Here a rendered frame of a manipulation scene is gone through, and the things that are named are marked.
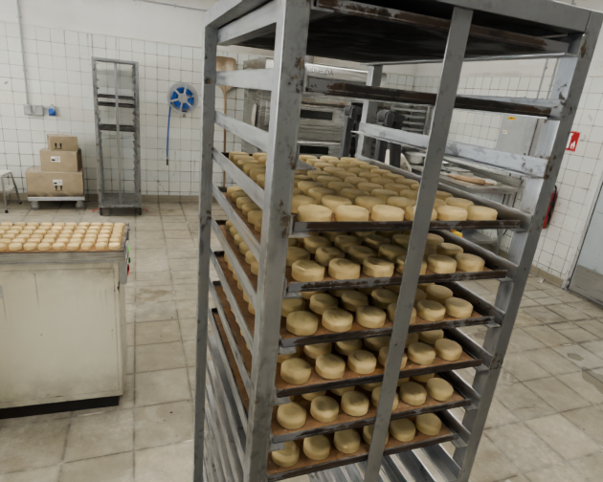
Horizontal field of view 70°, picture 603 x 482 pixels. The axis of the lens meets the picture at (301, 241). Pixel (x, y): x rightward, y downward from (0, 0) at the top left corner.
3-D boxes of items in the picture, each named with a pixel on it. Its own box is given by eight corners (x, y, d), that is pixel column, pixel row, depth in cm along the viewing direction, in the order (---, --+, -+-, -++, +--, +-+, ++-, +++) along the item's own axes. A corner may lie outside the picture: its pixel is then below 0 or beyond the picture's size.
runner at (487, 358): (334, 249, 136) (336, 240, 135) (343, 249, 137) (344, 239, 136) (478, 371, 79) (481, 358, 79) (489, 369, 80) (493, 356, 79)
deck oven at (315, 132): (255, 228, 549) (266, 56, 485) (235, 203, 655) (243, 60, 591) (364, 226, 604) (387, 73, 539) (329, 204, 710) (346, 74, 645)
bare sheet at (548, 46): (221, 43, 102) (221, 36, 102) (369, 63, 116) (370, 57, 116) (316, 9, 49) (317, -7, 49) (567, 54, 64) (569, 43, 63)
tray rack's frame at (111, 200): (99, 201, 580) (91, 57, 523) (140, 201, 600) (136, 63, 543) (98, 214, 525) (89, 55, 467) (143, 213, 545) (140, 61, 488)
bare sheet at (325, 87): (219, 83, 105) (220, 76, 104) (365, 98, 119) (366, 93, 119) (307, 91, 52) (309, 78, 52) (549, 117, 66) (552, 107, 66)
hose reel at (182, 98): (195, 164, 620) (197, 83, 584) (197, 166, 605) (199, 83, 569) (166, 164, 605) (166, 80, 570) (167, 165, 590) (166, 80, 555)
